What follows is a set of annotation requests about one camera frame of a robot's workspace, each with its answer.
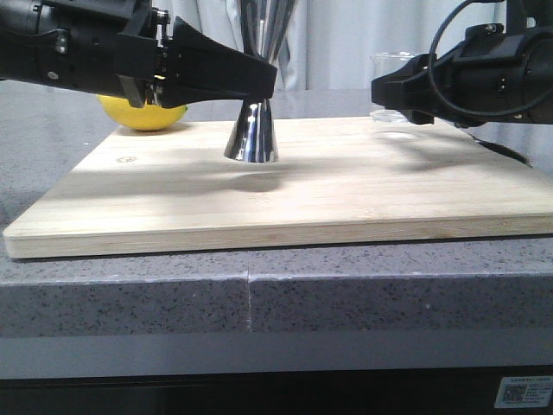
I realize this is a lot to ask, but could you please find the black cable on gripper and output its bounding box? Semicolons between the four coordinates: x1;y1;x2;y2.
428;0;553;118

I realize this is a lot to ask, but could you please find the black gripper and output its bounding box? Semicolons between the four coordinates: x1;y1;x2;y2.
1;1;170;108
372;1;552;125

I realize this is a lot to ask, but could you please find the wooden cutting board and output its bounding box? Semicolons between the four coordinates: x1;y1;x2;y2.
3;117;552;259

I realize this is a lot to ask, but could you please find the black cutting board handle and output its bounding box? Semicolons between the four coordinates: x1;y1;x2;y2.
470;134;531;167

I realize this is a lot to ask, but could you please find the grey curtain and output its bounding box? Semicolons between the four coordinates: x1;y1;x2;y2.
150;0;511;92

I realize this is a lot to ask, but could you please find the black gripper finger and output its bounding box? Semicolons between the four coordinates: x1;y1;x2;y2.
162;17;277;108

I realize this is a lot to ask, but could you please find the clear glass beaker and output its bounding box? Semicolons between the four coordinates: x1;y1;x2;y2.
370;51;416;124

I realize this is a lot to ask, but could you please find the yellow lemon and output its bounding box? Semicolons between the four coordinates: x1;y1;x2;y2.
96;95;188;131

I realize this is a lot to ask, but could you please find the white QR code sticker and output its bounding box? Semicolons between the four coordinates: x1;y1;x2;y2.
494;375;552;409

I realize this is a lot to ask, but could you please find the steel double jigger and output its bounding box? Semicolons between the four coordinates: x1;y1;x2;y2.
225;1;296;163

